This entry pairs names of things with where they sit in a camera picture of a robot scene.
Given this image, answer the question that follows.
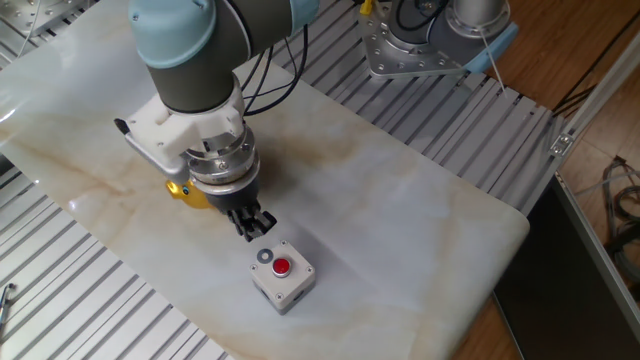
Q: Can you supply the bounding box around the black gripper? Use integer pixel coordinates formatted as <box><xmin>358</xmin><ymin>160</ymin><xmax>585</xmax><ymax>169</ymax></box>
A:
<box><xmin>204</xmin><ymin>177</ymin><xmax>278</xmax><ymax>243</ymax></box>

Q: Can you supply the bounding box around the white red push-button box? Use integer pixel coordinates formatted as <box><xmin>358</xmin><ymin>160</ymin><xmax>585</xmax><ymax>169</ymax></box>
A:
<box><xmin>248</xmin><ymin>239</ymin><xmax>317</xmax><ymax>316</ymax></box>

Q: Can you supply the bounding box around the golden piggy bank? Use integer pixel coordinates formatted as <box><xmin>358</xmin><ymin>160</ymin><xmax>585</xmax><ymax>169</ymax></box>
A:
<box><xmin>165</xmin><ymin>179</ymin><xmax>216</xmax><ymax>210</ymax></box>

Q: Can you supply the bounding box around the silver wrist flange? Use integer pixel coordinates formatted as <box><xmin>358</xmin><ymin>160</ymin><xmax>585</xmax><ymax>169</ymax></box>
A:
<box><xmin>182</xmin><ymin>124</ymin><xmax>261</xmax><ymax>196</ymax></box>

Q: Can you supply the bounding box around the white marble board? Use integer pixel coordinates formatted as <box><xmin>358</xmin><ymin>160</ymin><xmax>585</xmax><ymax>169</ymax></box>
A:
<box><xmin>0</xmin><ymin>0</ymin><xmax>531</xmax><ymax>360</ymax></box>

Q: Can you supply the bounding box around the silver perforated plate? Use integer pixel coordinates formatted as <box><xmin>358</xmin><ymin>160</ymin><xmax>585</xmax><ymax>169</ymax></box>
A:
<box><xmin>0</xmin><ymin>0</ymin><xmax>91</xmax><ymax>39</ymax></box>

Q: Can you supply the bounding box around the dark cabinet panel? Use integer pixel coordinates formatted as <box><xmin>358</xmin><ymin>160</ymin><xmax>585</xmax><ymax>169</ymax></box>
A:
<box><xmin>492</xmin><ymin>174</ymin><xmax>640</xmax><ymax>360</ymax></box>

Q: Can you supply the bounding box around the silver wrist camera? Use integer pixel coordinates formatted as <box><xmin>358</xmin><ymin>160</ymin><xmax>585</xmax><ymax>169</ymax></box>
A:
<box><xmin>113</xmin><ymin>118</ymin><xmax>191</xmax><ymax>186</ymax></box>

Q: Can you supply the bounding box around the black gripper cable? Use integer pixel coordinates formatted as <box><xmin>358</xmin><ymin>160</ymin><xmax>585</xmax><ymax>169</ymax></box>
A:
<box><xmin>239</xmin><ymin>44</ymin><xmax>281</xmax><ymax>109</ymax></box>

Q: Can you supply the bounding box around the black camera cable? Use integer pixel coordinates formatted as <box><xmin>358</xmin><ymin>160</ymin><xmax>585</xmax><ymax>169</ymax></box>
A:
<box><xmin>242</xmin><ymin>24</ymin><xmax>309</xmax><ymax>117</ymax></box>

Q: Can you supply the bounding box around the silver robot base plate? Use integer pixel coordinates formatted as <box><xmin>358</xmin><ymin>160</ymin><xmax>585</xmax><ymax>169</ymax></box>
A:
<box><xmin>357</xmin><ymin>0</ymin><xmax>466</xmax><ymax>79</ymax></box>

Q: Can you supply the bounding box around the white cable tie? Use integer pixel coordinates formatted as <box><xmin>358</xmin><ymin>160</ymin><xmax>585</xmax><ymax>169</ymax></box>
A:
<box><xmin>477</xmin><ymin>27</ymin><xmax>507</xmax><ymax>99</ymax></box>

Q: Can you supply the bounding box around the silver corner bracket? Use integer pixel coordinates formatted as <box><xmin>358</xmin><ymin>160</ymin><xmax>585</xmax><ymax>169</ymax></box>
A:
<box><xmin>548</xmin><ymin>132</ymin><xmax>575</xmax><ymax>159</ymax></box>

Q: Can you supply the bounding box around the aluminium frame rail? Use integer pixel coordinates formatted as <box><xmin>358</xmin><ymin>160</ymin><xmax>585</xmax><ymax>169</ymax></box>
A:
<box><xmin>547</xmin><ymin>29</ymin><xmax>640</xmax><ymax>159</ymax></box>
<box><xmin>553</xmin><ymin>172</ymin><xmax>640</xmax><ymax>324</ymax></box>

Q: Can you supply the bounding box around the grey floor cable bundle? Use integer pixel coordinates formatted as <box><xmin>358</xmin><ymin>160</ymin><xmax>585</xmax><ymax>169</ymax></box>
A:
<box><xmin>602</xmin><ymin>154</ymin><xmax>640</xmax><ymax>286</ymax></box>

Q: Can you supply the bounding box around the black floor cable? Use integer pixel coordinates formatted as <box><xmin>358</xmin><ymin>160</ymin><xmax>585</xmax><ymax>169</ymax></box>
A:
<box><xmin>552</xmin><ymin>9</ymin><xmax>640</xmax><ymax>114</ymax></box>

